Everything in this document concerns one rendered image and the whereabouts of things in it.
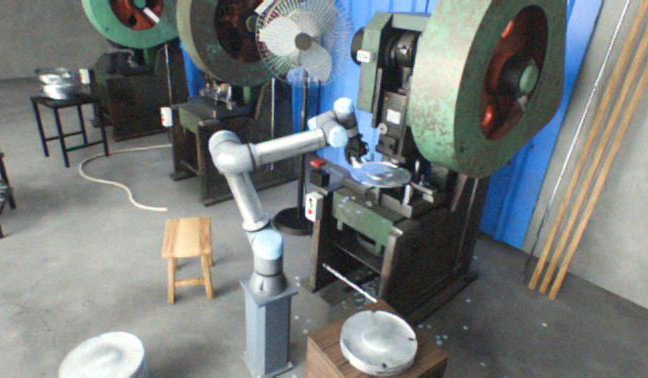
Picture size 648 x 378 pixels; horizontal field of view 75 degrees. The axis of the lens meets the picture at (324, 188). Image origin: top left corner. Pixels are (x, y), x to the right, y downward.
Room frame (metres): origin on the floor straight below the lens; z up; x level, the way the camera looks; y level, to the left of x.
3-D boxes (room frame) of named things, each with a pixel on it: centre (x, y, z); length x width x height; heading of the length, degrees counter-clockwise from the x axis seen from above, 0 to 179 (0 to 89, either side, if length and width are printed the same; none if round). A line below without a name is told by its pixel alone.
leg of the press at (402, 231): (1.88, -0.64, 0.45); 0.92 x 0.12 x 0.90; 135
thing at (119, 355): (1.13, 0.80, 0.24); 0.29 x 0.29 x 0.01
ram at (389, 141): (1.94, -0.33, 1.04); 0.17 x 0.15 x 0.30; 135
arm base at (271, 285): (1.40, 0.20, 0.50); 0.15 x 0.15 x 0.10
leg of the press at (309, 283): (2.25, -0.27, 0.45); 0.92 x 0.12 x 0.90; 135
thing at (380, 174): (1.88, -0.27, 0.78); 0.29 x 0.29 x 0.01
